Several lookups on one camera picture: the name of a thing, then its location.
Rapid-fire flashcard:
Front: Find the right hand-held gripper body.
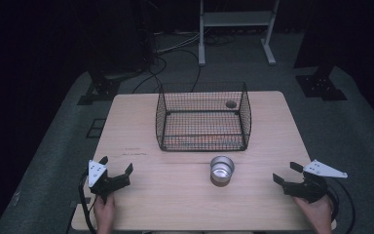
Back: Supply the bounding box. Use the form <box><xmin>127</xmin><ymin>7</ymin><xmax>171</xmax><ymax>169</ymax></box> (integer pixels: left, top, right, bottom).
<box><xmin>282</xmin><ymin>158</ymin><xmax>349</xmax><ymax>205</ymax></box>

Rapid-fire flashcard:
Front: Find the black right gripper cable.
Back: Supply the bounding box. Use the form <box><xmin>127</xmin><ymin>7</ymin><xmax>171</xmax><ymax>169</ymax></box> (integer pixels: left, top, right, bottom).
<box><xmin>324</xmin><ymin>177</ymin><xmax>357</xmax><ymax>234</ymax></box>

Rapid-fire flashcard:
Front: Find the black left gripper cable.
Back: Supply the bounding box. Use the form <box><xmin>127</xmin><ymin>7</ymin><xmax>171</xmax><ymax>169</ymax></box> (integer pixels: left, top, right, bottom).
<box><xmin>78</xmin><ymin>171</ymin><xmax>97</xmax><ymax>234</ymax></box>

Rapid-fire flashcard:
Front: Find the small metal cup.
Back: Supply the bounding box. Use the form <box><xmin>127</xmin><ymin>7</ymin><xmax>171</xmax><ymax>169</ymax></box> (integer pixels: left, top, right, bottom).
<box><xmin>209</xmin><ymin>155</ymin><xmax>236</xmax><ymax>187</ymax></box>

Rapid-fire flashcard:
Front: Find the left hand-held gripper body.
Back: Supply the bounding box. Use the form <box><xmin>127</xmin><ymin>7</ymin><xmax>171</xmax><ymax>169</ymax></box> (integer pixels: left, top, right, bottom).
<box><xmin>87</xmin><ymin>159</ymin><xmax>131</xmax><ymax>203</ymax></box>

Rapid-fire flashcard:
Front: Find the person's left hand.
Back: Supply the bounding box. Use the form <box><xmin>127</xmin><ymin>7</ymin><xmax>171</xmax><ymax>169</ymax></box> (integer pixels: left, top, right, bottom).
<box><xmin>93</xmin><ymin>192</ymin><xmax>117</xmax><ymax>234</ymax></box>

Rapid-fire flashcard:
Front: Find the white metal stand frame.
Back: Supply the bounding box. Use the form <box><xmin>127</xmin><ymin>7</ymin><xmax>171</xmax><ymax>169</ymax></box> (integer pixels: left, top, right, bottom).
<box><xmin>198</xmin><ymin>0</ymin><xmax>281</xmax><ymax>67</ymax></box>

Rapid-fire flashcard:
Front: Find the black wire mesh basket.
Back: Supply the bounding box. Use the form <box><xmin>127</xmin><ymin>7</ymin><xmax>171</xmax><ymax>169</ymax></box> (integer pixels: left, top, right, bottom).
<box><xmin>155</xmin><ymin>81</ymin><xmax>253</xmax><ymax>153</ymax></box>

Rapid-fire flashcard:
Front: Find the white floor cable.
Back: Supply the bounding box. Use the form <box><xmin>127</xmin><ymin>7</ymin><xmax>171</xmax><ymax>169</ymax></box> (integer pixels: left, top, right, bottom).
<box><xmin>155</xmin><ymin>31</ymin><xmax>203</xmax><ymax>56</ymax></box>

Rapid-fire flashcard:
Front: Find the person's right hand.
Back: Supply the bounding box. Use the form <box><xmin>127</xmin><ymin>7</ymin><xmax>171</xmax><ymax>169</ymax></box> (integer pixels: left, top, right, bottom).
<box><xmin>292</xmin><ymin>194</ymin><xmax>335</xmax><ymax>234</ymax></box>

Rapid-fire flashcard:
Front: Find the long black floor cable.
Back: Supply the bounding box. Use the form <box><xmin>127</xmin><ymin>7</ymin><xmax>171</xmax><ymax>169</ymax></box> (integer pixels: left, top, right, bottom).
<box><xmin>155</xmin><ymin>48</ymin><xmax>203</xmax><ymax>94</ymax></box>

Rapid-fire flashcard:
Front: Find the black stand with flat base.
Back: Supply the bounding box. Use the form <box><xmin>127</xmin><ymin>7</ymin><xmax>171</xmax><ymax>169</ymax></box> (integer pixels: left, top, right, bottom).
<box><xmin>293</xmin><ymin>0</ymin><xmax>349</xmax><ymax>102</ymax></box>

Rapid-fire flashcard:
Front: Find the black stand with splayed feet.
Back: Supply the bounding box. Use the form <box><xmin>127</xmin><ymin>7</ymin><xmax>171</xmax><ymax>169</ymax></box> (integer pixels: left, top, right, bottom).
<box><xmin>76</xmin><ymin>0</ymin><xmax>157</xmax><ymax>106</ymax></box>

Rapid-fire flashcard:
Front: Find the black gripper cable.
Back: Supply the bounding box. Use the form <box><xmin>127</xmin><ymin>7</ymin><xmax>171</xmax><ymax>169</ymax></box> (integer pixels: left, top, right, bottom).
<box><xmin>324</xmin><ymin>177</ymin><xmax>357</xmax><ymax>234</ymax></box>
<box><xmin>78</xmin><ymin>171</ymin><xmax>97</xmax><ymax>234</ymax></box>

